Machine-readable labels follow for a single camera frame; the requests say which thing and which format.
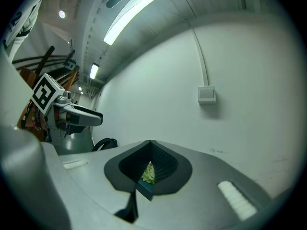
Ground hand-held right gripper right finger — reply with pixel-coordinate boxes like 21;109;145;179
138;140;273;230

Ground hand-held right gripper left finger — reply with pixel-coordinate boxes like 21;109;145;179
57;140;153;230

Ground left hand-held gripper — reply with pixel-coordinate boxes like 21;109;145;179
32;72;104;141

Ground dark teal flat box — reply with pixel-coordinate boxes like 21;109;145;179
135;178;155;202

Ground ceiling tube light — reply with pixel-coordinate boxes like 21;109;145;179
89;63;100;80

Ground brown wooden furniture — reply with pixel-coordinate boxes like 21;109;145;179
12;46;80;134

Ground white printed jersey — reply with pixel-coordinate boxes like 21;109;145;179
0;0;50;62

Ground long ceiling light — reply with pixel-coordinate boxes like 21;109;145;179
103;0;169;46

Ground white wall light switch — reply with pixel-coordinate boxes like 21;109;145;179
197;85;216;104

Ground white wall cable conduit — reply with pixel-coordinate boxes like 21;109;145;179
191;29;210;87

